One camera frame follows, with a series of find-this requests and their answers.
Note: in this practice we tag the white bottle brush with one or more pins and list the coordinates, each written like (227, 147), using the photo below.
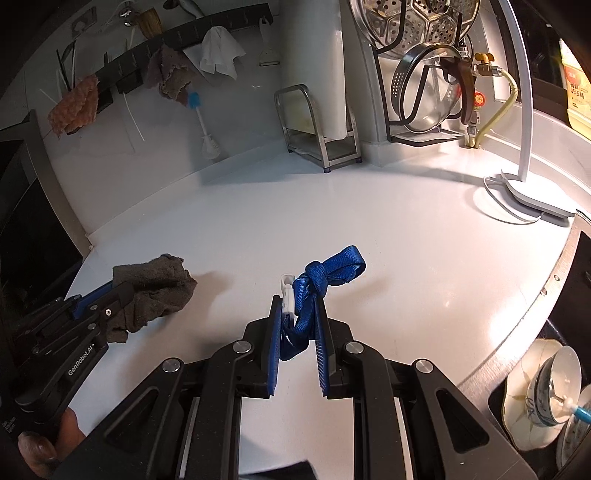
(211, 145)

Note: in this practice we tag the white peeler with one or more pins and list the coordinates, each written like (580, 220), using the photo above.
(268, 57)

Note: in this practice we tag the grey cloth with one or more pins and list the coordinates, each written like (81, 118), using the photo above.
(152, 286)

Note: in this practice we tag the hanging orange cloth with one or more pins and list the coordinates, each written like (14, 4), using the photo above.
(74, 108)

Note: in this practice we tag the blue white teacup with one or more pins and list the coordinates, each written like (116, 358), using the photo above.
(554, 383)

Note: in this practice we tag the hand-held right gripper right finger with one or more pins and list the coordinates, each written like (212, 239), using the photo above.
(323, 360)

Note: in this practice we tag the hanging white rag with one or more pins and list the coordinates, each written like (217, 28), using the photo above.
(217, 53)

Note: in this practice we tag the steel cutting board rack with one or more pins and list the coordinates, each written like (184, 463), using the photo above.
(322, 152)

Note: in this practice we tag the white cutting board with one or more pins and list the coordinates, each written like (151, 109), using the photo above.
(309, 46)

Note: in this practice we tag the white desk lamp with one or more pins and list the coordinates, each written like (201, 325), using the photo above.
(527, 138)

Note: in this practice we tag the glass pot lid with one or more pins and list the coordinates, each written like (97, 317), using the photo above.
(429, 101)

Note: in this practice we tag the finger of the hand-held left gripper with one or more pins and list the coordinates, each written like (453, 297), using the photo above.
(115, 304)
(94, 295)

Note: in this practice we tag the bamboo pot brush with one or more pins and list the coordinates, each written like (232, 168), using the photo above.
(150, 23)

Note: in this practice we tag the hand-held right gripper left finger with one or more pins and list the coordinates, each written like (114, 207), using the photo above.
(275, 350)

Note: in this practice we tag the person's left hand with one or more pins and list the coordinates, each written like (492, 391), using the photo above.
(39, 454)

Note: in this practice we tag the brass gas valve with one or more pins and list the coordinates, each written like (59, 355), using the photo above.
(485, 62)

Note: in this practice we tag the white patterned bowl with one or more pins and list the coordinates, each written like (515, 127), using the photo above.
(579, 443)

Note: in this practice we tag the yellow detergent bottle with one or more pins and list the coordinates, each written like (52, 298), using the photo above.
(579, 101)

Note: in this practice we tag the hanging grey rag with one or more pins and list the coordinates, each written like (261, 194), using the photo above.
(168, 74)

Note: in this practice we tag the round steel steamer plate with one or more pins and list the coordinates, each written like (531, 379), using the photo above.
(415, 23)

